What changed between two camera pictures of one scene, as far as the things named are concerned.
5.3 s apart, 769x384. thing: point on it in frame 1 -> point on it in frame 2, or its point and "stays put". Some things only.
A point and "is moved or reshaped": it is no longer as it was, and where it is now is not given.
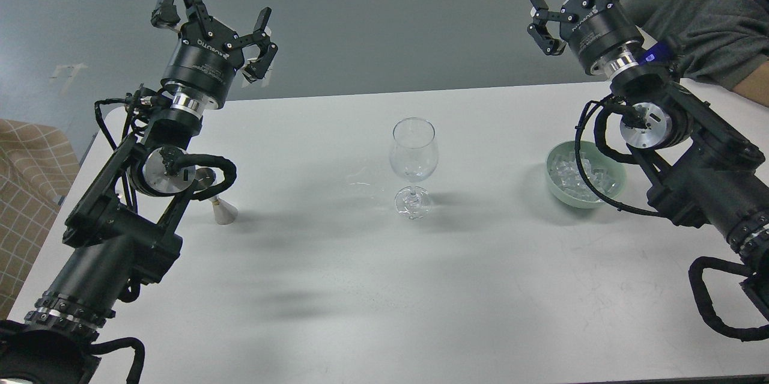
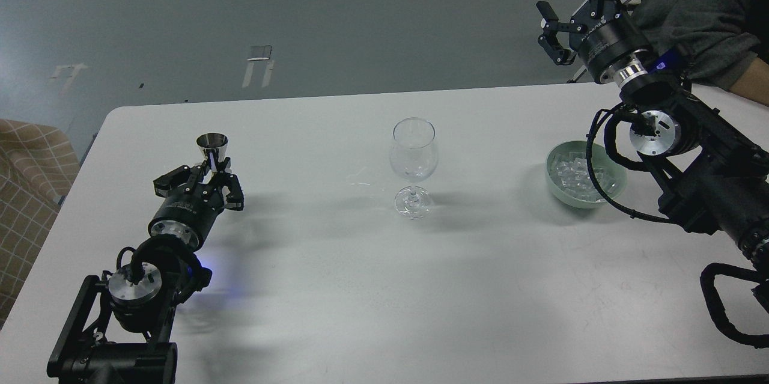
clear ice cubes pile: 565,172 stays put
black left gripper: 202,63 -> 190,210
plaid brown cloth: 38,166 stays put
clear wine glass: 413,155 stays put
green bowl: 566,179 stays put
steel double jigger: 225,213 is moved or reshaped
